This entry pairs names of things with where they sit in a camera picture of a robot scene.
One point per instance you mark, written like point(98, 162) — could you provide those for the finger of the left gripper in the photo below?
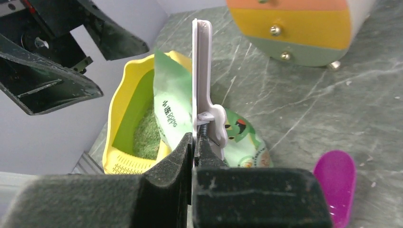
point(38, 85)
point(104, 28)

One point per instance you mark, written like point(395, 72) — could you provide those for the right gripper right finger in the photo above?
point(225, 197)

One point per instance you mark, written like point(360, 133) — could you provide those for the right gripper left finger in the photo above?
point(157, 198)

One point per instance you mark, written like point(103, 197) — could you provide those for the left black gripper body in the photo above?
point(19, 26)

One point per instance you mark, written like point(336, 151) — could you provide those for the yellow litter box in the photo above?
point(127, 108)

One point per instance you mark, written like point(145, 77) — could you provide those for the green cat litter bag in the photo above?
point(173, 112)

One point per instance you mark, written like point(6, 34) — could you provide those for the magenta plastic scoop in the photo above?
point(336, 173)

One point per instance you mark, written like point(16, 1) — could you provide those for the round cream drawer cabinet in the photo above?
point(311, 33)

